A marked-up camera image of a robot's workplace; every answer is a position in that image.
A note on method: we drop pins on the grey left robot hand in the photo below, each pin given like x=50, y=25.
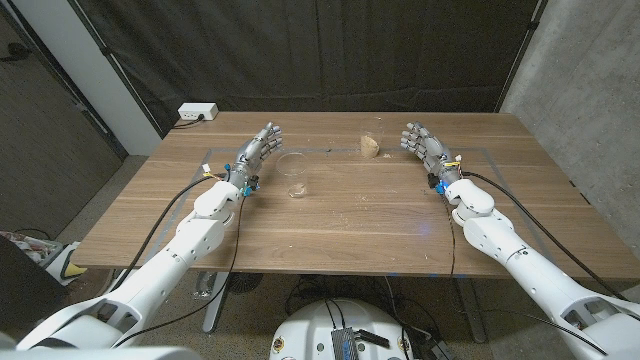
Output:
x=247, y=160

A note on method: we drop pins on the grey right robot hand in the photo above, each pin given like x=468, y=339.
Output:
x=432, y=150

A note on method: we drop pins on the clear plastic cup with sugar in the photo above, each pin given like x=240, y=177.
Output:
x=370, y=145

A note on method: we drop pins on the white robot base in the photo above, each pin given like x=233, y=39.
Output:
x=310, y=330

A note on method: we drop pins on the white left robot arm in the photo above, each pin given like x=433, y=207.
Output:
x=165, y=265

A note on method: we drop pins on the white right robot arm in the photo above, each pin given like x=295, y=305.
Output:
x=530, y=270

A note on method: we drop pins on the white power strip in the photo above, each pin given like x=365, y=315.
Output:
x=197, y=110

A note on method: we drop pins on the black round fan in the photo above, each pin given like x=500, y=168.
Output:
x=243, y=282

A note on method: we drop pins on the black backdrop curtain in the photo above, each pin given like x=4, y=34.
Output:
x=320, y=50

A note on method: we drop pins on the grey table leg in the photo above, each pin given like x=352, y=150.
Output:
x=472, y=310
x=216, y=305

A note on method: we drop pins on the grey electronics box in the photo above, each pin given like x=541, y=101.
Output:
x=345, y=345

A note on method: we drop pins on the white and yellow floor item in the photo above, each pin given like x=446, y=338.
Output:
x=65, y=265

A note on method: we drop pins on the colourful cloth pile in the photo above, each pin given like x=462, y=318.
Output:
x=30, y=245

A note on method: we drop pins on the white robot torso edge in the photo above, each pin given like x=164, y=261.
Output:
x=100, y=354

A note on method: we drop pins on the black chair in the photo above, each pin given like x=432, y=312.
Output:
x=25, y=290

